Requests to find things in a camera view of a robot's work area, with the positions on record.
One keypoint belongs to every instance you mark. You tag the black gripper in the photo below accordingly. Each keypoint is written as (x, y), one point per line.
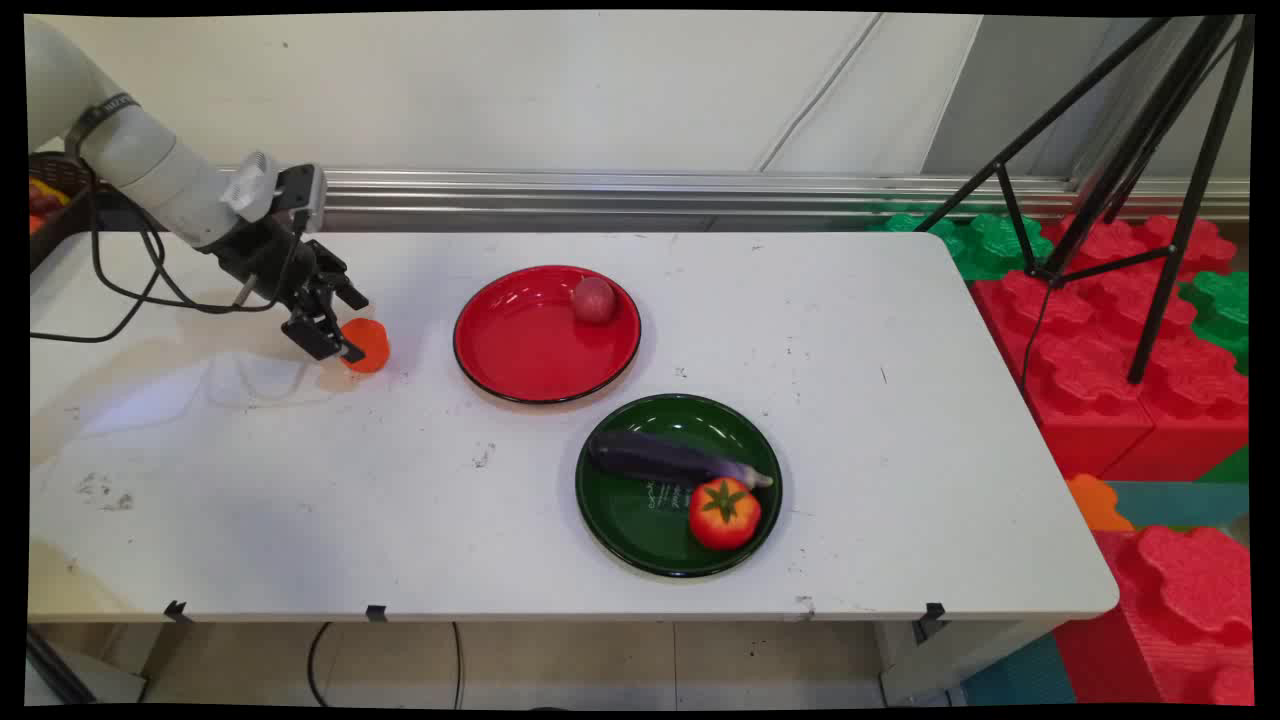
(265, 260)

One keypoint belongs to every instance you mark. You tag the purple toy eggplant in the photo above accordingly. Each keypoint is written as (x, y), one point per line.
(660, 460)

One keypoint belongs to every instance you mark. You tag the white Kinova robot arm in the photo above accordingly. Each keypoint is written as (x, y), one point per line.
(140, 160)

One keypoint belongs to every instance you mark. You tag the red plate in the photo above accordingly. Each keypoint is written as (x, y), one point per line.
(530, 340)

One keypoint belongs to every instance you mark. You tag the red toy ball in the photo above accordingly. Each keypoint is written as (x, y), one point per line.
(594, 300)

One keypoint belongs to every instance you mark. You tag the green plate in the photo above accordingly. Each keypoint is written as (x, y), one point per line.
(640, 520)

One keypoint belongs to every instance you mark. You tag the grey metal stand base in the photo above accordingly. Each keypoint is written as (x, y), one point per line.
(90, 680)

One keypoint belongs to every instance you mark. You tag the red toy tomato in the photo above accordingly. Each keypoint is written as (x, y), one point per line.
(725, 515)

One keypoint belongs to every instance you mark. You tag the green foam block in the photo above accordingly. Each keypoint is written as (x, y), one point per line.
(985, 245)
(1222, 310)

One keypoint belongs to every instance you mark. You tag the white table leg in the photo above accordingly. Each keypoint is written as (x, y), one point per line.
(960, 660)

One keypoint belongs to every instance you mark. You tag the orange foam block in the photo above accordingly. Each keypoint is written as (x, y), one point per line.
(1095, 505)

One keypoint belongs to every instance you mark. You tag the black tripod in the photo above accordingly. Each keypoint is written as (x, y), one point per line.
(1190, 200)

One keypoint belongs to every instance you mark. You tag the teal foam mat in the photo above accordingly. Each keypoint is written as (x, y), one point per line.
(1190, 503)

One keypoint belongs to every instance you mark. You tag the large red foam block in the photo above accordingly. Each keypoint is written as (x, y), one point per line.
(1180, 610)

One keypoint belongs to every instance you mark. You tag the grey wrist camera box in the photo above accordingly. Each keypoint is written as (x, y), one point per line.
(303, 190)

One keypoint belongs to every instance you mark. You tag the white vented wrist mount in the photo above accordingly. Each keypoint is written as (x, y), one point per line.
(252, 185)

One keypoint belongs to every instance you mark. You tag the silver metal wall rail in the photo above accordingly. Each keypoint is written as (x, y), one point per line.
(700, 190)

